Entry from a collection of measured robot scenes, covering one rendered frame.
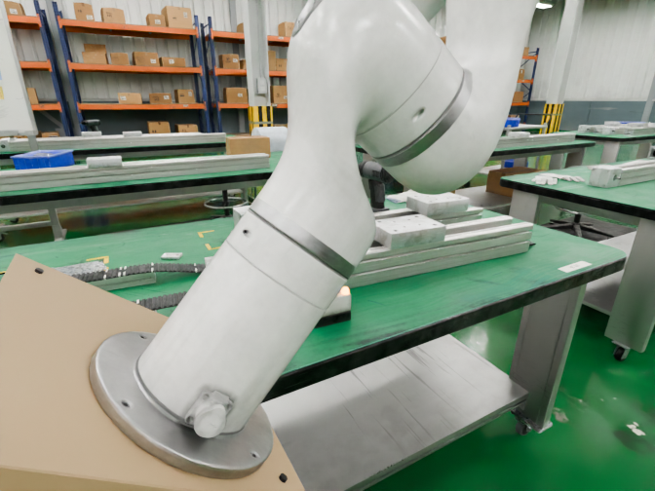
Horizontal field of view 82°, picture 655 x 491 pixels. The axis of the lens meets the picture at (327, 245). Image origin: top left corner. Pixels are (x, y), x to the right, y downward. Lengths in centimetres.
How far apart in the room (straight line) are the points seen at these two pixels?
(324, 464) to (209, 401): 92
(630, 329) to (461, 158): 196
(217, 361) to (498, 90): 35
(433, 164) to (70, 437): 35
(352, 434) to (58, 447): 108
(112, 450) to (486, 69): 44
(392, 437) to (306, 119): 112
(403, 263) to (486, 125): 59
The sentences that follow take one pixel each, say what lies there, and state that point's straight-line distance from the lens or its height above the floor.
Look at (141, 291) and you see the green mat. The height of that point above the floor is 78.
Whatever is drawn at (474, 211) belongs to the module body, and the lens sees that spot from 132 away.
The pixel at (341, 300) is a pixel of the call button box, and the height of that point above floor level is 83.
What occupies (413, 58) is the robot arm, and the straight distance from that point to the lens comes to 35.
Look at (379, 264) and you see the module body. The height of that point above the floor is 83.
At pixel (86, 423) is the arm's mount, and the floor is 99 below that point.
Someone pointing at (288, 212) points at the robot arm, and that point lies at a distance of 32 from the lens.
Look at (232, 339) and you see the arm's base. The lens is 33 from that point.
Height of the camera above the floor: 120
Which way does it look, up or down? 21 degrees down
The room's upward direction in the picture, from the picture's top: straight up
